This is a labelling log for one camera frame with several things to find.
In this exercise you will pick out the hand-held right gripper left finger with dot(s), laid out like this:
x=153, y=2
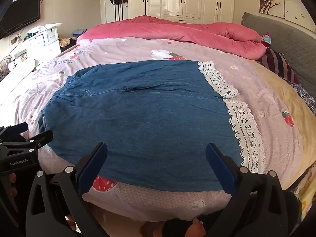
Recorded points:
x=95, y=165

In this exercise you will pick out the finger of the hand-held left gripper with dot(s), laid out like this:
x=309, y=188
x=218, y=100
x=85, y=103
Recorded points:
x=42, y=138
x=18, y=128

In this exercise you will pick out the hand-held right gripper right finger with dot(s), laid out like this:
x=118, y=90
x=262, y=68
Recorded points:
x=222, y=167

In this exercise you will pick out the denim jeans with lace trim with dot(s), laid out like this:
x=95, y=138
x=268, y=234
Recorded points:
x=135, y=118

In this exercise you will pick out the person's left hand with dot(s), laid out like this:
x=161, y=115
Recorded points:
x=12, y=179

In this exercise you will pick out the white table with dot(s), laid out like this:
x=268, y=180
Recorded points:
x=17, y=69

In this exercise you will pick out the person's right foot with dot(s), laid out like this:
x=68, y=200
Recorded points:
x=197, y=225

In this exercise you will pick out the person's foot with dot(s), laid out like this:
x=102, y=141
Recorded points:
x=150, y=230
x=197, y=225

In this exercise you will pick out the pink strawberry print bedsheet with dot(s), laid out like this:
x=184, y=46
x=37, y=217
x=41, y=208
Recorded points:
x=259, y=98

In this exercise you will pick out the person's left foot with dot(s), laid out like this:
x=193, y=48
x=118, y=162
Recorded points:
x=150, y=230

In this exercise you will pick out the yellow cartoon print blanket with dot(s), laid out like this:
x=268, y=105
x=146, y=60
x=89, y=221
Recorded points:
x=306, y=187

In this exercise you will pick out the white dresser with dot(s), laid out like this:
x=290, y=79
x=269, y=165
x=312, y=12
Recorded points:
x=42, y=42

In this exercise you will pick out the beige blanket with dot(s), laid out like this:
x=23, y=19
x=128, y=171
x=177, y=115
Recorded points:
x=291, y=98

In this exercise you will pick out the brown floral cloth pile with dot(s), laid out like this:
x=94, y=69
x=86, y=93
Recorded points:
x=66, y=42

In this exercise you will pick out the blue floral cloth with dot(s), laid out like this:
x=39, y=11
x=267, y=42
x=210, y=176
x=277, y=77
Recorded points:
x=306, y=98

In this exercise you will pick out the black television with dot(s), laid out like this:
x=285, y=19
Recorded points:
x=19, y=14

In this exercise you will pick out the striped purple cloth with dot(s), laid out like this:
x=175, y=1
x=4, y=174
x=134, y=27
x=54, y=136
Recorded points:
x=279, y=64

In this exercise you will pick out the teal red cloth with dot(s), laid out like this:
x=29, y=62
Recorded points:
x=266, y=39

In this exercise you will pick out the grey padded headboard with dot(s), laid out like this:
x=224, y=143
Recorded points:
x=291, y=42

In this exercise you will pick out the pink quilt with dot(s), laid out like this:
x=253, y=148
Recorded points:
x=172, y=29

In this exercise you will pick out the white wardrobe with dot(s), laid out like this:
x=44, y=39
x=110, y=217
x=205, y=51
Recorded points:
x=172, y=0

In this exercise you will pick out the wall power socket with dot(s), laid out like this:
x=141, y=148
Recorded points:
x=16, y=41

